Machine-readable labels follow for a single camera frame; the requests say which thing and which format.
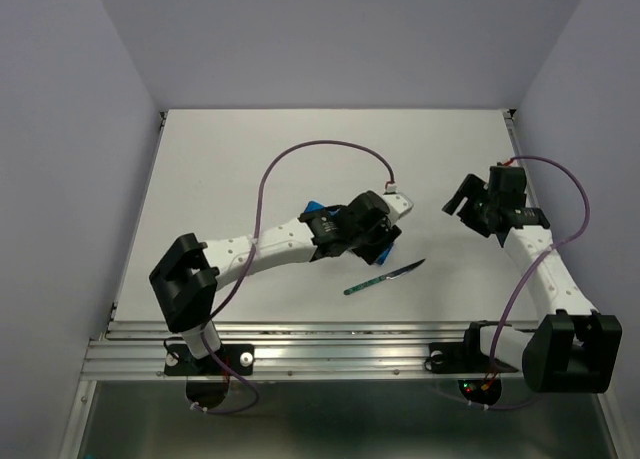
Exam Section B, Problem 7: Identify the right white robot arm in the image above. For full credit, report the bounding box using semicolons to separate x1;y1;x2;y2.
432;165;622;394

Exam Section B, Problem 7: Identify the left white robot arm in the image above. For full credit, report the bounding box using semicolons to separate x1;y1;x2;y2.
149;191;414;373

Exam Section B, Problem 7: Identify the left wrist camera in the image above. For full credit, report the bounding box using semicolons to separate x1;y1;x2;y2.
382;192;414;224

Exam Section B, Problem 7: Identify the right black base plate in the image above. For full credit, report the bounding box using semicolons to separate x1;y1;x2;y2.
423;342;519;376

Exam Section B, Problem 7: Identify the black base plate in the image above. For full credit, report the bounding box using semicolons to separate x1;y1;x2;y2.
163;343;255;377
423;342;519;376

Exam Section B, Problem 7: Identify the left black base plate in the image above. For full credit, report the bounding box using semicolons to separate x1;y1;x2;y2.
163;343;255;377

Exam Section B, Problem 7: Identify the aluminium rail frame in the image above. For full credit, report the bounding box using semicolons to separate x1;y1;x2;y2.
59;109;621;459

